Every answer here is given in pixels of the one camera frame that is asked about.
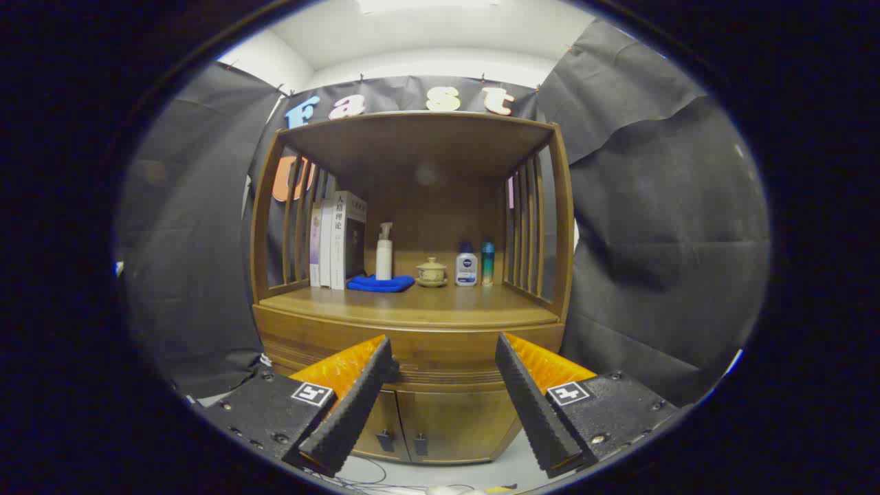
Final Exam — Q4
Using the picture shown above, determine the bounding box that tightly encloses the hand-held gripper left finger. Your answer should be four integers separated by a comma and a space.
196, 334, 401, 479

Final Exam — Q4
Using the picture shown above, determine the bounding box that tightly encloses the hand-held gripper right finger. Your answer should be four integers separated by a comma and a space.
495, 332, 683, 480

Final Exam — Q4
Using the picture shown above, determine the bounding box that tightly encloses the wooden drawer with black knob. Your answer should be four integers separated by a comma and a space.
258, 323, 566, 393

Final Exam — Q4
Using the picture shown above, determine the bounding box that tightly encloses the wooden cabinet door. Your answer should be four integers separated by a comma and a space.
397, 388, 523, 465
354, 388, 411, 463

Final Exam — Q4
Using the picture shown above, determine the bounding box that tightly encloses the wooden countertop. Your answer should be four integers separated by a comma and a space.
254, 251, 566, 331

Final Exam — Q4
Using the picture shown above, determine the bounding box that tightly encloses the wooden cabinet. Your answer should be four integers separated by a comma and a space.
247, 110, 577, 467

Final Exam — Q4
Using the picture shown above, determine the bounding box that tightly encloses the blue folded cloth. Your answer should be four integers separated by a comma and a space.
346, 274, 416, 294

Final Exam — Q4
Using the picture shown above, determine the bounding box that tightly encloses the white pump bottle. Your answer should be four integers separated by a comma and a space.
375, 221, 395, 281

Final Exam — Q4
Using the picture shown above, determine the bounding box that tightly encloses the white lotion bottle blue cap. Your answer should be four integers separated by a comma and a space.
455, 241, 479, 287

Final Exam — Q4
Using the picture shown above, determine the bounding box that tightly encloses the beige lidded teacup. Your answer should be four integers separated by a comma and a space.
415, 256, 448, 288

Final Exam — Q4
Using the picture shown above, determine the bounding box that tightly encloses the thin white book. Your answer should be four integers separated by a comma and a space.
318, 196, 336, 289

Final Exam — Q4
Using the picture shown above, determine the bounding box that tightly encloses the lilac book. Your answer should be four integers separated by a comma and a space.
309, 203, 324, 287

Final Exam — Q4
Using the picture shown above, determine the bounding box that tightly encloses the white book with dark cover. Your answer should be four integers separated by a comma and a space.
330, 190, 369, 291

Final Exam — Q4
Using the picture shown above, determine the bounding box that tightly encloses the black backdrop cloth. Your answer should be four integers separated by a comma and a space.
113, 17, 771, 413

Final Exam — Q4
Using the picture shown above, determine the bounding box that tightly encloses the black floor cable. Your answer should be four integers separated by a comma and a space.
302, 455, 427, 494

